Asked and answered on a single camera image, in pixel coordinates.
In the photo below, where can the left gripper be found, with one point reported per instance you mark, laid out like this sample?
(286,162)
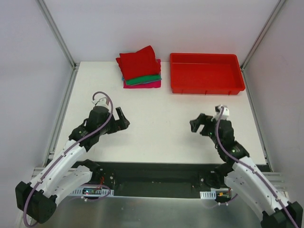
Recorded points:
(116,125)

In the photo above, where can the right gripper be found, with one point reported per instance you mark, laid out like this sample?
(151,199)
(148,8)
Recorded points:
(205,125)

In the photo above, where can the red t-shirt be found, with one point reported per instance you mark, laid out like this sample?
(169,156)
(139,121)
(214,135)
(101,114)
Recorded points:
(138,64)

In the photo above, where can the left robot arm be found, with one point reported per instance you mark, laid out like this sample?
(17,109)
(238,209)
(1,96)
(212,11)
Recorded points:
(40,197)

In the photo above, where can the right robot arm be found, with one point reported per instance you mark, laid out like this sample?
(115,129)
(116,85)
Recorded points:
(239,173)

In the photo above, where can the green folded t-shirt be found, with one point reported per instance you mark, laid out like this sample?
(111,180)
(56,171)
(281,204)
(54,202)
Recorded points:
(139,83)

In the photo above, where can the pink folded t-shirt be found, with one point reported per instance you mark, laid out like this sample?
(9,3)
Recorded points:
(155,84)

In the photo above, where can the red plastic bin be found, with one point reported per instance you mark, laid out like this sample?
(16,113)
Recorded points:
(207,74)

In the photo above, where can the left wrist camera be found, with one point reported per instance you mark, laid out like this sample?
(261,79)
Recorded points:
(103,102)

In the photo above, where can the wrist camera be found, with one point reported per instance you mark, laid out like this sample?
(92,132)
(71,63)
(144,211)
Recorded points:
(222,112)
(103,102)

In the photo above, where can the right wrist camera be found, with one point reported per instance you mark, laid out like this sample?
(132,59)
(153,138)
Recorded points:
(222,112)

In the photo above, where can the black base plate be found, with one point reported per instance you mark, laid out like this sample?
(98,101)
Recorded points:
(166,190)

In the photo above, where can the right white cable duct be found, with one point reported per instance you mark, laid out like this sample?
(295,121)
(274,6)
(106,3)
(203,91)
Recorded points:
(208,195)

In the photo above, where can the white cable duct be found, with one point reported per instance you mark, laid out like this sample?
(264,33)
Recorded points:
(208,195)
(91,192)

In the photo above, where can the left white cable duct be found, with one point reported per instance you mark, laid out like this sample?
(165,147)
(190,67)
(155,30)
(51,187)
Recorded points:
(91,192)

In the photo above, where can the aluminium front rail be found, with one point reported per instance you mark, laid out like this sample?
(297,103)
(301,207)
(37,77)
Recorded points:
(115,174)

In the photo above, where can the left aluminium frame post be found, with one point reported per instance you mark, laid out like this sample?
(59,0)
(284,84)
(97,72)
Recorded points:
(55,31)

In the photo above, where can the aluminium frame post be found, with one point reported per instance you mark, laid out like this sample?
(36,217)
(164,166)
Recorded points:
(55,31)
(269,22)

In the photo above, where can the right aluminium frame post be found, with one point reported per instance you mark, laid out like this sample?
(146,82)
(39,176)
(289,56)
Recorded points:
(269,22)

